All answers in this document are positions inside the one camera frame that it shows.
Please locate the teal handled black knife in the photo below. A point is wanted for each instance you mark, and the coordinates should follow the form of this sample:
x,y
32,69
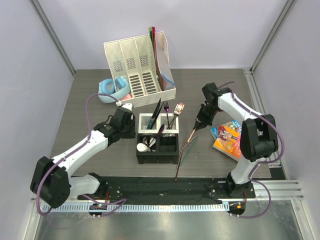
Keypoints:
x,y
151,123

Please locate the thin dark metal chopstick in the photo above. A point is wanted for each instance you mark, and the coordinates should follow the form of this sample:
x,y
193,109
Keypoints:
x,y
187,144

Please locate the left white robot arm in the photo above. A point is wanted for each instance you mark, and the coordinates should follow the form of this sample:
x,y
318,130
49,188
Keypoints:
x,y
53,180

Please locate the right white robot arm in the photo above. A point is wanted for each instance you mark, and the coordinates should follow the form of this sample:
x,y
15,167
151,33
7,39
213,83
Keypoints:
x,y
258,140

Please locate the coloured plastic folders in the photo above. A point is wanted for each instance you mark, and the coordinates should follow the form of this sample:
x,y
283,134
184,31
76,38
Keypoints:
x,y
161,57

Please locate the slotted cable duct strip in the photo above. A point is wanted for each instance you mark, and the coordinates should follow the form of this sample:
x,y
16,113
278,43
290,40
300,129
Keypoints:
x,y
86,206

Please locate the black plastic knife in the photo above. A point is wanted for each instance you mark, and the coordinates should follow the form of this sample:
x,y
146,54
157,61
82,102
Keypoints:
x,y
156,109

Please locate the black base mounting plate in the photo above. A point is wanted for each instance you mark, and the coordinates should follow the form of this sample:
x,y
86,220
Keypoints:
x,y
170,191

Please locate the silver metal fork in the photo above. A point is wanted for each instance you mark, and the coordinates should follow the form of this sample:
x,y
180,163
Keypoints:
x,y
175,115

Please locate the copper coloured fork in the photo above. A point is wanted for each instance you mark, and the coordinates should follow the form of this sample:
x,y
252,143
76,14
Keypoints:
x,y
178,110

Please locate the black two-slot utensil container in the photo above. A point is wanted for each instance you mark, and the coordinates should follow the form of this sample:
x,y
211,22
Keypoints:
x,y
165,150

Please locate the purple metallic spoon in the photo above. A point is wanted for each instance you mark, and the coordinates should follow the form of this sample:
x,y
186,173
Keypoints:
x,y
162,127

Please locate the white two-slot utensil container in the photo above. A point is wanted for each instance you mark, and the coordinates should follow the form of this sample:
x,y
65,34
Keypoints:
x,y
144,119

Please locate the blue treehouse book underneath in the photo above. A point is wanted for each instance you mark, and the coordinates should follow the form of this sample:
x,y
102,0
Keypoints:
x,y
234,125

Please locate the pink paper label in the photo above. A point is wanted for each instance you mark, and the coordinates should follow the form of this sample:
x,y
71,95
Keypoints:
x,y
128,96

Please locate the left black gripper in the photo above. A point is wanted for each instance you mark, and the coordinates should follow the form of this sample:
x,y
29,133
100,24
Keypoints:
x,y
131,134

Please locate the white file organizer rack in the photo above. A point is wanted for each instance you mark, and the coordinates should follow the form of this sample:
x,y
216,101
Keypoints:
x,y
134,59

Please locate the Roald Dahl colourful book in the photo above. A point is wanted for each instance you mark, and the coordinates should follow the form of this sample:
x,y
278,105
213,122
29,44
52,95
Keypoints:
x,y
228,142

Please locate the green and tan chopstick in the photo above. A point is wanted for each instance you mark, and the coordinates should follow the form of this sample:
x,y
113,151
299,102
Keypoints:
x,y
188,152

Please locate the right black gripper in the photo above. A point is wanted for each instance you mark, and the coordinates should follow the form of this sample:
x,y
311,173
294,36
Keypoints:
x,y
199,125

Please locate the light blue headphones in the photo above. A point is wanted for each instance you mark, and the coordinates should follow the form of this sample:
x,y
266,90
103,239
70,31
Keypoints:
x,y
118,88

